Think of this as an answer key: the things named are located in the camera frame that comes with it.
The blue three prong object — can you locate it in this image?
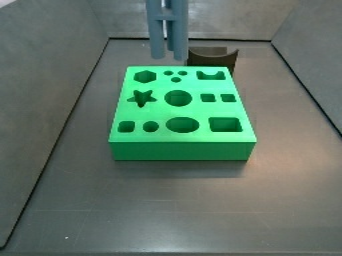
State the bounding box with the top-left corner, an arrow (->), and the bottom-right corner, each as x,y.
145,0 -> 188,61

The dark curved arch block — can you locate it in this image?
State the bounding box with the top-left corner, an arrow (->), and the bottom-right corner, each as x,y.
185,47 -> 239,73

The green shape sorter block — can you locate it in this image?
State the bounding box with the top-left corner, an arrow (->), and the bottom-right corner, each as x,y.
108,66 -> 256,160

